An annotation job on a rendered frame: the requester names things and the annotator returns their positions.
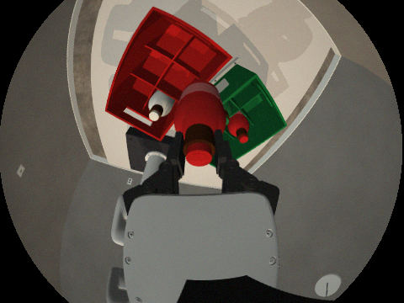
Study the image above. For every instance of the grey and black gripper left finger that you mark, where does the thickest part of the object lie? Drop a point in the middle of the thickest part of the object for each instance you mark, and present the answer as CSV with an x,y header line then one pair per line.
x,y
165,180

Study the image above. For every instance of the white bottle with grey label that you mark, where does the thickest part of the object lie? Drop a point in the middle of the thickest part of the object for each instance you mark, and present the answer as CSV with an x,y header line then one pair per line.
x,y
159,105

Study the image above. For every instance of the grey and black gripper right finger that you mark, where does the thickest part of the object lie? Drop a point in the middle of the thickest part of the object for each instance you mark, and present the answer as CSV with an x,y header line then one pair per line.
x,y
236,178

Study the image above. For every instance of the green bottle crate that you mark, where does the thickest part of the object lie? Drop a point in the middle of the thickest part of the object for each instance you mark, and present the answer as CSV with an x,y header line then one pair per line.
x,y
242,87

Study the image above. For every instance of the red crate with dividers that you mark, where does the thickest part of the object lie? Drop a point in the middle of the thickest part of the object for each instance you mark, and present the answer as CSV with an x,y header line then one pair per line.
x,y
159,36

